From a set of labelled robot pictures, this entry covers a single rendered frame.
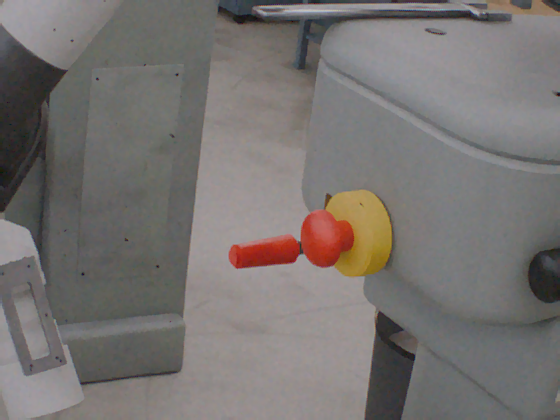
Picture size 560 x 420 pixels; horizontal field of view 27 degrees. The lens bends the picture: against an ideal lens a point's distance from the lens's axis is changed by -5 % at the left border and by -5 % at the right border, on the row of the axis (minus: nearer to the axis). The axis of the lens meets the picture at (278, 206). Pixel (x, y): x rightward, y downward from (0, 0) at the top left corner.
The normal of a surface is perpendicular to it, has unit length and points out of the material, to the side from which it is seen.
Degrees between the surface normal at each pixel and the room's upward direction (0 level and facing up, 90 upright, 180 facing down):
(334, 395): 0
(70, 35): 99
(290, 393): 0
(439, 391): 90
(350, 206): 90
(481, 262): 90
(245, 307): 0
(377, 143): 90
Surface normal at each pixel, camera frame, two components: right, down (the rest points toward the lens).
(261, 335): 0.12, -0.91
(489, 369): -0.84, 0.11
